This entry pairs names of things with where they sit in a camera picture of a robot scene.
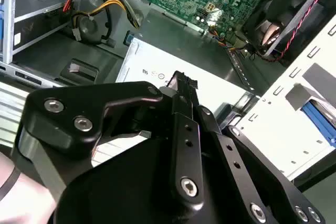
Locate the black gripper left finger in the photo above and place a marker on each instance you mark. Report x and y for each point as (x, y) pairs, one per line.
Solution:
(78, 103)

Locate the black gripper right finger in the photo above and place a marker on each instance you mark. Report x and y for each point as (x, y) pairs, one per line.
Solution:
(236, 166)

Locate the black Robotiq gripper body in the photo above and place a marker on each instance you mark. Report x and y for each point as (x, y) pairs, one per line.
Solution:
(126, 195)

